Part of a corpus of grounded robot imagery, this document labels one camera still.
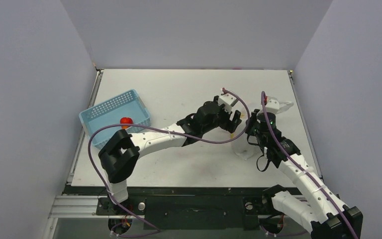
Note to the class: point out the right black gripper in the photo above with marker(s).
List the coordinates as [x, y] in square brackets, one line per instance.
[252, 128]

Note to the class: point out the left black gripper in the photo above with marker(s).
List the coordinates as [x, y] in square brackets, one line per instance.
[229, 125]

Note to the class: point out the white plastic bag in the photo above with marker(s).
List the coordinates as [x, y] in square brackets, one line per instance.
[240, 146]

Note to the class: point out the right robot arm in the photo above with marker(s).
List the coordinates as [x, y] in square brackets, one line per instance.
[324, 215]

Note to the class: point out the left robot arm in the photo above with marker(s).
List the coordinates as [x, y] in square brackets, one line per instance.
[118, 157]

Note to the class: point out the red fake fruit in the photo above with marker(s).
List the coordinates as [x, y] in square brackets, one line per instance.
[126, 122]

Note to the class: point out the blue plastic basket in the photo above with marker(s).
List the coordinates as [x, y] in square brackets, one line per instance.
[111, 111]

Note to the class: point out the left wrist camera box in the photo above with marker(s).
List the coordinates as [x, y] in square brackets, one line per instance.
[227, 99]

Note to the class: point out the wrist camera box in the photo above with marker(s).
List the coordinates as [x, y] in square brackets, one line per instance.
[273, 105]
[227, 99]

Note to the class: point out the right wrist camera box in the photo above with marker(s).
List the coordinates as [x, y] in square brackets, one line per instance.
[273, 105]

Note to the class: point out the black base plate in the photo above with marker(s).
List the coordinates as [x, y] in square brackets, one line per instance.
[192, 208]

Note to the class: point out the aluminium frame rail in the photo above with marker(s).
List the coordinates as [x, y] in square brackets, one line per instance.
[75, 207]

